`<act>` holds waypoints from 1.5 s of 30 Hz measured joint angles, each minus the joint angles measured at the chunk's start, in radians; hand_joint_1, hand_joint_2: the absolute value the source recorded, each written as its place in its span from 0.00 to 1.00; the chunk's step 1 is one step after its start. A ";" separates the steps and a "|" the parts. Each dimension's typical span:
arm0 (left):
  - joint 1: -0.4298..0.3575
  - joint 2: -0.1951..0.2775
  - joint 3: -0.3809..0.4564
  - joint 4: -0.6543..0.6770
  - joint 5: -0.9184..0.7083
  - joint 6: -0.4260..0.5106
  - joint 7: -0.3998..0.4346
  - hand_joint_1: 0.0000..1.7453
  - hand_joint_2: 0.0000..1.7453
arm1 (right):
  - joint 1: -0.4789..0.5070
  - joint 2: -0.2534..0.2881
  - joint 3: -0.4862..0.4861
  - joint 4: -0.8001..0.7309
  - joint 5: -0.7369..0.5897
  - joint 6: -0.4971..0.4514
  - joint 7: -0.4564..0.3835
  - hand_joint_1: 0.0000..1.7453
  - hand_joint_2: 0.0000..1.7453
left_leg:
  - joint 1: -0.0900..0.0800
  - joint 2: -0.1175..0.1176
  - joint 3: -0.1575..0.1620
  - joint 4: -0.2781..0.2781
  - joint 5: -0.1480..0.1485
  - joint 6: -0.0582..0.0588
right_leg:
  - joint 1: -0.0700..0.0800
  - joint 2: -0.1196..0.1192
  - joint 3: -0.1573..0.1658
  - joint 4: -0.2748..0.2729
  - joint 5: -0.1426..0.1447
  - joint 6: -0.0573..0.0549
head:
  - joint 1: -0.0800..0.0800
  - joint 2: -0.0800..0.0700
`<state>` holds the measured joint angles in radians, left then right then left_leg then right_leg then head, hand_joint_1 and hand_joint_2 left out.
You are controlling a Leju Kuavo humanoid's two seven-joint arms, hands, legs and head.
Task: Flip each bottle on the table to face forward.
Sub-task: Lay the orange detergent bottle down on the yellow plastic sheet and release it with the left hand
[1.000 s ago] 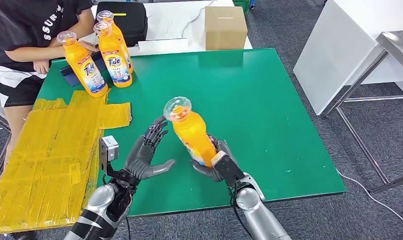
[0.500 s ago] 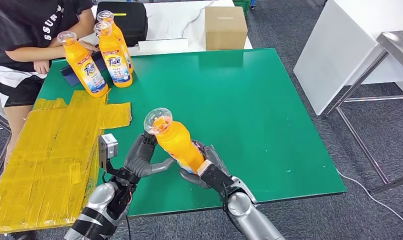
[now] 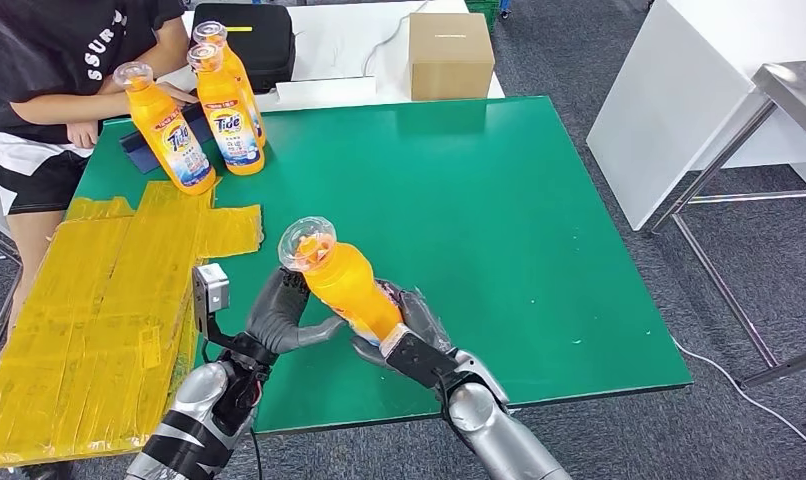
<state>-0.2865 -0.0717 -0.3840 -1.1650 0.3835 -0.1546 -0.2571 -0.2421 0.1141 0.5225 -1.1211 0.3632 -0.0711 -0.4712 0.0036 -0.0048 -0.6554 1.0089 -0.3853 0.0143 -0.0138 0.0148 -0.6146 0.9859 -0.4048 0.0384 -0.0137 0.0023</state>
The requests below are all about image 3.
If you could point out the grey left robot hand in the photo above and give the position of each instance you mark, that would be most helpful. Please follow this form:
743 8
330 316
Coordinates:
277 318

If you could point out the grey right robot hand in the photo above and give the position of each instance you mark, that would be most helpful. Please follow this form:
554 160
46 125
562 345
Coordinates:
419 318

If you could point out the orange detergent bottle clear cap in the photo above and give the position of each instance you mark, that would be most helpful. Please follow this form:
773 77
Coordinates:
343 285
238 66
171 139
231 132

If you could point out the blue tablet cover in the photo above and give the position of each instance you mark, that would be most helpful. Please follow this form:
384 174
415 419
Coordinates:
134 156

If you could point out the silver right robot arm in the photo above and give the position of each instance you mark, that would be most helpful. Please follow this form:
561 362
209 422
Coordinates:
502 430

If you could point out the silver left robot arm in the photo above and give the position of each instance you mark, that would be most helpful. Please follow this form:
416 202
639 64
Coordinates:
198 417

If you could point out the yellow taped cardboard mat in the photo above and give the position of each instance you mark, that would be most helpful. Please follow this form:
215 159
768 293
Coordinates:
65 344

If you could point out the person's right hand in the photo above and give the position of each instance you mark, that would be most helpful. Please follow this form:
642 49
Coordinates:
178 93

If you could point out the person's hand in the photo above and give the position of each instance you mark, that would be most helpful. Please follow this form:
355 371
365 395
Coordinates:
84 134
178 93

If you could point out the brown cardboard box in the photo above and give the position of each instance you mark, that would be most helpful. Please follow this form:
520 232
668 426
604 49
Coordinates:
450 60

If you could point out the person's left hand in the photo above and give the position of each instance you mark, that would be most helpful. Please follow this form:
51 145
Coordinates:
84 134

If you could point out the black zip case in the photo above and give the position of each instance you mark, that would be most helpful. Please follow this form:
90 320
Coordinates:
270 46

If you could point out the white table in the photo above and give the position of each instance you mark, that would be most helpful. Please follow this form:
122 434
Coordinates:
340 46

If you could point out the green crate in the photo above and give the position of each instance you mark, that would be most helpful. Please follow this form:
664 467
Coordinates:
486 10

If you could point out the person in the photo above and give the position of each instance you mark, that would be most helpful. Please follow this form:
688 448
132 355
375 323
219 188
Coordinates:
32 53

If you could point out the steel table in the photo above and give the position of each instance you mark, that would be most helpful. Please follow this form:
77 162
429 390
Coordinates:
797 89

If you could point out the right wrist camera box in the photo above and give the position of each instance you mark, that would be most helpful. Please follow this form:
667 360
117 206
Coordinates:
419 358

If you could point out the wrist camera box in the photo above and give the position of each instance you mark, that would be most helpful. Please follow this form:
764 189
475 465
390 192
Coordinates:
211 291
419 358

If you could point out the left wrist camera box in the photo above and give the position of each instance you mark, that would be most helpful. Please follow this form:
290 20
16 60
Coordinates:
211 291

